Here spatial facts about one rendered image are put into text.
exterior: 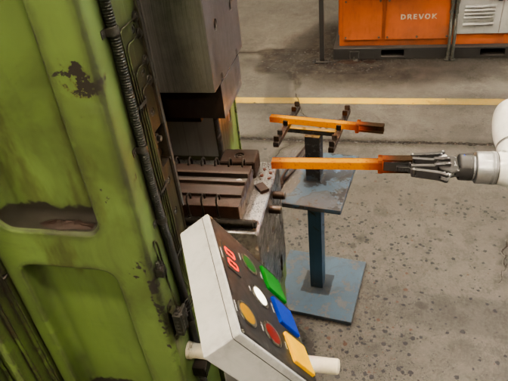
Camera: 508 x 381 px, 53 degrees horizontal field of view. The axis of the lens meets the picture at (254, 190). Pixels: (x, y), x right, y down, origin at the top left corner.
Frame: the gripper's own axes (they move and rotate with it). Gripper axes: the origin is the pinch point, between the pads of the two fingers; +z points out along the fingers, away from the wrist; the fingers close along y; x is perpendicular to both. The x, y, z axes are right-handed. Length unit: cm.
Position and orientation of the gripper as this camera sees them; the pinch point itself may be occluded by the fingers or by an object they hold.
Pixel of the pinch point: (395, 164)
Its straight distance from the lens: 150.5
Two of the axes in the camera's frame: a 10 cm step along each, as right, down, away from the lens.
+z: -9.8, -0.5, 2.1
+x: -0.8, -8.1, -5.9
